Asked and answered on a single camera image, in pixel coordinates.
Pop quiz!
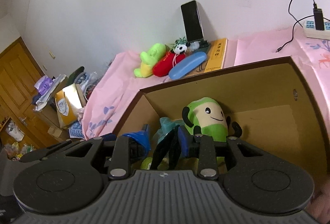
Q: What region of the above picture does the wooden door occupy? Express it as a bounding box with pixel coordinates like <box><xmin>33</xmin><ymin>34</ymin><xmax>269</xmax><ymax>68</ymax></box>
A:
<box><xmin>1</xmin><ymin>38</ymin><xmax>58</xmax><ymax>149</ymax></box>

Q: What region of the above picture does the pink deer-print cloth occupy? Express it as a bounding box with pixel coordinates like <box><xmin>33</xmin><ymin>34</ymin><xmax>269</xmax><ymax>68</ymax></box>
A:
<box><xmin>81</xmin><ymin>27</ymin><xmax>329</xmax><ymax>139</ymax></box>

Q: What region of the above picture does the purple white bag pile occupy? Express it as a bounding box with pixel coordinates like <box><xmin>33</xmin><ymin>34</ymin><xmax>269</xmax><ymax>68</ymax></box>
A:
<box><xmin>34</xmin><ymin>74</ymin><xmax>68</xmax><ymax>112</ymax></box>

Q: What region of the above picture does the blue glasses case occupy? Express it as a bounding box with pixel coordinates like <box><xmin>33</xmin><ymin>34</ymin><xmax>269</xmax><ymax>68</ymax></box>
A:
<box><xmin>168</xmin><ymin>52</ymin><xmax>207</xmax><ymax>80</ymax></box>

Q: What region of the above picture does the red plush chili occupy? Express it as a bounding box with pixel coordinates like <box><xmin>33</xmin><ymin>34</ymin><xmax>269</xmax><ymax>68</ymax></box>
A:
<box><xmin>152</xmin><ymin>51</ymin><xmax>186</xmax><ymax>77</ymax></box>

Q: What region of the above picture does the teal mesh bath sponge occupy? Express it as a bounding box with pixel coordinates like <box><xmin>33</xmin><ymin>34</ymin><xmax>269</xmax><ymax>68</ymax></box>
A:
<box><xmin>152</xmin><ymin>117</ymin><xmax>184</xmax><ymax>146</ymax></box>

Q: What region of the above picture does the black charger plug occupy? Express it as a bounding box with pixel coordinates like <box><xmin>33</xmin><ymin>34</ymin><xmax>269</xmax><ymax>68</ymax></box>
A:
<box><xmin>313</xmin><ymin>3</ymin><xmax>324</xmax><ymax>31</ymax></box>

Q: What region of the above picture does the person's hand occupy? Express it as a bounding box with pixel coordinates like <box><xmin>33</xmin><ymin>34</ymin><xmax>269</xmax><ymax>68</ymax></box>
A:
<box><xmin>306</xmin><ymin>180</ymin><xmax>330</xmax><ymax>223</ymax></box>

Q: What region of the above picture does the black charging cable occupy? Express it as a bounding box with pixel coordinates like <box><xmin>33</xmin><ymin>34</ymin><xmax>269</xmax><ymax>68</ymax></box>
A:
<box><xmin>275</xmin><ymin>0</ymin><xmax>330</xmax><ymax>53</ymax></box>

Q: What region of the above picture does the yellow book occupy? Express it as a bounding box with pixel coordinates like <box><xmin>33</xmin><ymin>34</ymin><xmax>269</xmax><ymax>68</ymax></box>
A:
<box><xmin>185</xmin><ymin>38</ymin><xmax>229</xmax><ymax>78</ymax></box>

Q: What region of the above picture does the brown cardboard box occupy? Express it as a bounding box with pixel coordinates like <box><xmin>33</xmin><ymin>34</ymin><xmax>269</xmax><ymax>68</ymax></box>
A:
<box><xmin>114</xmin><ymin>56</ymin><xmax>329</xmax><ymax>185</ymax></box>

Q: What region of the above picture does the cardboard boxes stack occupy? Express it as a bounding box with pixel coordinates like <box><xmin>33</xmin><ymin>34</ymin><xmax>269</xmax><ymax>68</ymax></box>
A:
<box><xmin>33</xmin><ymin>104</ymin><xmax>69</xmax><ymax>141</ymax></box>

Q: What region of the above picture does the black smartphone on stand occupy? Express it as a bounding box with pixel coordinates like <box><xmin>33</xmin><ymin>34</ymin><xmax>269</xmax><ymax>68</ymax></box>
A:
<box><xmin>181</xmin><ymin>0</ymin><xmax>209</xmax><ymax>52</ymax></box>

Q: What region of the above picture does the yellow white paper bag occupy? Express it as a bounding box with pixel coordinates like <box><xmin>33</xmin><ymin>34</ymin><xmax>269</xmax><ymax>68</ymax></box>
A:
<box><xmin>55</xmin><ymin>84</ymin><xmax>86</xmax><ymax>129</ymax></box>

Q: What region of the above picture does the green yellow plush toy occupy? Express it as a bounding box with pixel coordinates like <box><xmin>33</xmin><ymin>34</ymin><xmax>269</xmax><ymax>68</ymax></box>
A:
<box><xmin>134</xmin><ymin>43</ymin><xmax>167</xmax><ymax>78</ymax></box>

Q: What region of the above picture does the small panda plush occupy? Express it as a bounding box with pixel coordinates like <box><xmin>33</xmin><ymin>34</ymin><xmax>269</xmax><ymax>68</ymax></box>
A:
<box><xmin>171</xmin><ymin>37</ymin><xmax>200</xmax><ymax>54</ymax></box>

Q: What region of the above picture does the white power strip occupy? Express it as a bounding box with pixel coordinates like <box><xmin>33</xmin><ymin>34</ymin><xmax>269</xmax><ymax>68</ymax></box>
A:
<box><xmin>303</xmin><ymin>20</ymin><xmax>330</xmax><ymax>40</ymax></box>

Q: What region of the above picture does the green knitted cloth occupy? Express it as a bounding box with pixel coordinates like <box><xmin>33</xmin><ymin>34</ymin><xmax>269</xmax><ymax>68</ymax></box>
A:
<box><xmin>140</xmin><ymin>155</ymin><xmax>171</xmax><ymax>171</ymax></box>

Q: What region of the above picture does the green bean plush toy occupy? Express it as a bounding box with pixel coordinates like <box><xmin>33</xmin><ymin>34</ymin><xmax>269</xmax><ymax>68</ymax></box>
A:
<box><xmin>178</xmin><ymin>97</ymin><xmax>242</xmax><ymax>157</ymax></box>

